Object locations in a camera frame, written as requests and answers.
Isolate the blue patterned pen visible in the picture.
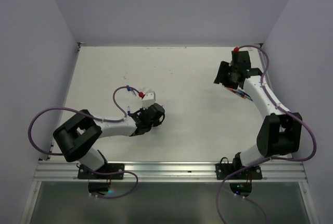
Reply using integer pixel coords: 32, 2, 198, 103
235, 90, 252, 101

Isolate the red capped clear pen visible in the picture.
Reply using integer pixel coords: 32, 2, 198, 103
227, 88, 245, 96

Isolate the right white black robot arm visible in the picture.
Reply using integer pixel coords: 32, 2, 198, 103
214, 47, 302, 179

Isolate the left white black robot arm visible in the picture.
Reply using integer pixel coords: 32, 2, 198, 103
53, 103, 165, 179

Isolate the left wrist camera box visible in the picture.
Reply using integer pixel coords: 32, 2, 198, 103
142, 91, 156, 109

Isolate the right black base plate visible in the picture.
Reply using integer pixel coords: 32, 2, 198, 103
215, 153, 263, 180

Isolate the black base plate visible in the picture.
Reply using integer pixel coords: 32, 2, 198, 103
78, 163, 124, 180
215, 153, 263, 180

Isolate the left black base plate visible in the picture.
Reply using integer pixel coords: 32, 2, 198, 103
78, 163, 124, 180

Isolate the aluminium front rail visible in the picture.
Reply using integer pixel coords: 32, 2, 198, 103
33, 160, 307, 183

